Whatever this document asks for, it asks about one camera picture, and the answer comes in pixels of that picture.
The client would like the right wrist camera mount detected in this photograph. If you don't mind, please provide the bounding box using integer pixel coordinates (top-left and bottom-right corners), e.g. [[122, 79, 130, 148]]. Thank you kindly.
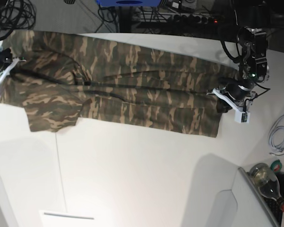
[[0, 58, 26, 96]]

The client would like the green tape roll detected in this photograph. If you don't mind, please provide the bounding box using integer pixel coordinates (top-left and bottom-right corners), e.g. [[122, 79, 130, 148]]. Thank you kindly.
[[270, 159, 283, 173]]

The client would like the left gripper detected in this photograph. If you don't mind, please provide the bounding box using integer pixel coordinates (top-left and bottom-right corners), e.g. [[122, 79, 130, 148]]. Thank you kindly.
[[216, 81, 255, 113]]

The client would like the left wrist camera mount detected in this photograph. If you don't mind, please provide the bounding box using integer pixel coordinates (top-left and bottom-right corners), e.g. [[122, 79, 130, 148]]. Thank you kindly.
[[206, 88, 257, 123]]

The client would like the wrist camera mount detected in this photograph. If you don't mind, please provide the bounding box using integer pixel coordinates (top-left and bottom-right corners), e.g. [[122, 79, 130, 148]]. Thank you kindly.
[[206, 88, 257, 123], [0, 58, 26, 96]]

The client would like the blue box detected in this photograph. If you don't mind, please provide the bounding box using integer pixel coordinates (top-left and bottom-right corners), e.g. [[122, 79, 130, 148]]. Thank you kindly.
[[96, 0, 166, 7]]

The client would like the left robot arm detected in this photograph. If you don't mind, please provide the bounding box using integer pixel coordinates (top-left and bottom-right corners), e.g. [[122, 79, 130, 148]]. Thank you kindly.
[[214, 0, 270, 114]]

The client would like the black coiled floor cable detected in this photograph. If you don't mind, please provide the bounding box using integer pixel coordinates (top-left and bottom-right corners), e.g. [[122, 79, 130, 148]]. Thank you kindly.
[[0, 0, 37, 36]]

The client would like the black power strip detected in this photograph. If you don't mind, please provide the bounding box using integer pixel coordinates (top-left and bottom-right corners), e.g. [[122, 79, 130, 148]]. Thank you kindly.
[[172, 13, 226, 25]]

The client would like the clear glass bottle red cap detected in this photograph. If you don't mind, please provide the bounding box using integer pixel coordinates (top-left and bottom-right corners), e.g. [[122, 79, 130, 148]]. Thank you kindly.
[[249, 163, 284, 212]]

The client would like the camouflage t-shirt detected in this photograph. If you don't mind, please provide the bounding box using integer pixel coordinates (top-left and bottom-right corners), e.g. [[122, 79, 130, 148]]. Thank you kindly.
[[0, 30, 238, 137]]

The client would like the light blue coiled cable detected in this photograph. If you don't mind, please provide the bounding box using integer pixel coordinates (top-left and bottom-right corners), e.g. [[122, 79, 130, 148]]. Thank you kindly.
[[267, 113, 284, 156]]

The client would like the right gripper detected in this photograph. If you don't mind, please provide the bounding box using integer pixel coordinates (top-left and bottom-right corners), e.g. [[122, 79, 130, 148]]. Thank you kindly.
[[0, 48, 13, 72]]

